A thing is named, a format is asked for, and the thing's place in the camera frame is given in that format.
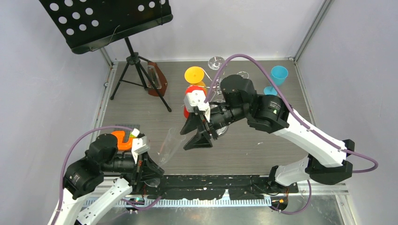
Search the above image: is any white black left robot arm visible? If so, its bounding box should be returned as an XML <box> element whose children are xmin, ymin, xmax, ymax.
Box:
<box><xmin>48</xmin><ymin>134</ymin><xmax>164</xmax><ymax>225</ymax></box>

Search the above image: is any clear wine glass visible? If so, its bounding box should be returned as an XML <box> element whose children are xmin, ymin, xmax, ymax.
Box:
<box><xmin>144</xmin><ymin>127</ymin><xmax>186</xmax><ymax>187</ymax></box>
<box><xmin>207</xmin><ymin>56</ymin><xmax>225</xmax><ymax>73</ymax></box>

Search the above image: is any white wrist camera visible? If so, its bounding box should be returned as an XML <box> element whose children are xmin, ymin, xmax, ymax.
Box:
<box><xmin>130</xmin><ymin>128</ymin><xmax>150</xmax><ymax>164</ymax></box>
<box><xmin>184</xmin><ymin>89</ymin><xmax>211</xmax><ymax>122</ymax></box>

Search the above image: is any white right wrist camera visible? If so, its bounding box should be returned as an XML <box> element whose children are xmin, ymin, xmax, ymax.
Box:
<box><xmin>184</xmin><ymin>89</ymin><xmax>211</xmax><ymax>122</ymax></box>

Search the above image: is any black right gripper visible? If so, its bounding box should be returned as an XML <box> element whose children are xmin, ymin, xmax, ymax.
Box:
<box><xmin>179</xmin><ymin>103</ymin><xmax>248</xmax><ymax>151</ymax></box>

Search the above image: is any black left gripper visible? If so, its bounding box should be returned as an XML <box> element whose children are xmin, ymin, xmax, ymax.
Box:
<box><xmin>103</xmin><ymin>149</ymin><xmax>165</xmax><ymax>183</ymax></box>

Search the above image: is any orange curved toy tube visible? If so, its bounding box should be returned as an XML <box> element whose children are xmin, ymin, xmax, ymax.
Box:
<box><xmin>111</xmin><ymin>130</ymin><xmax>138</xmax><ymax>151</ymax></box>

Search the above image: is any grey building baseplate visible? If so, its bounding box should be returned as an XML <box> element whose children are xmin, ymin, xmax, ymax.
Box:
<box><xmin>117</xmin><ymin>124</ymin><xmax>140</xmax><ymax>129</ymax></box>

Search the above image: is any yellow wine glass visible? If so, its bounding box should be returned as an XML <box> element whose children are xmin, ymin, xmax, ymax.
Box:
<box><xmin>184</xmin><ymin>66</ymin><xmax>207</xmax><ymax>88</ymax></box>

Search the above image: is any black music stand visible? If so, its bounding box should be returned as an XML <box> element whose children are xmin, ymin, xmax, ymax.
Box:
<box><xmin>40</xmin><ymin>0</ymin><xmax>173</xmax><ymax>112</ymax></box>

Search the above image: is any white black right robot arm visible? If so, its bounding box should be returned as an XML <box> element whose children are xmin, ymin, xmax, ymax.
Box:
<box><xmin>180</xmin><ymin>75</ymin><xmax>355</xmax><ymax>192</ymax></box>

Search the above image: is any blue wine glass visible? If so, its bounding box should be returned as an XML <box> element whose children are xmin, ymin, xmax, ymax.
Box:
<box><xmin>264</xmin><ymin>66</ymin><xmax>289</xmax><ymax>96</ymax></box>

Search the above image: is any brown wooden metronome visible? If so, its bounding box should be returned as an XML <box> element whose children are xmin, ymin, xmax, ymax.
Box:
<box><xmin>147</xmin><ymin>62</ymin><xmax>168</xmax><ymax>97</ymax></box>

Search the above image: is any red wine glass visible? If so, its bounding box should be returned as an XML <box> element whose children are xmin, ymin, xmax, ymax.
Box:
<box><xmin>184</xmin><ymin>85</ymin><xmax>209</xmax><ymax>119</ymax></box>

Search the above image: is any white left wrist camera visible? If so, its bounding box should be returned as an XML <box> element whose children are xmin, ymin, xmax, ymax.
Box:
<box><xmin>130</xmin><ymin>128</ymin><xmax>150</xmax><ymax>164</ymax></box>

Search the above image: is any chrome wine glass rack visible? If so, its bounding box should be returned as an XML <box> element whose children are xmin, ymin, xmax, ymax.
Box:
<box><xmin>202</xmin><ymin>67</ymin><xmax>250</xmax><ymax>137</ymax></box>

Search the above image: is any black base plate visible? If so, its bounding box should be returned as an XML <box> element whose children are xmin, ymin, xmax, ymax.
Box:
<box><xmin>131</xmin><ymin>175</ymin><xmax>299</xmax><ymax>200</ymax></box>

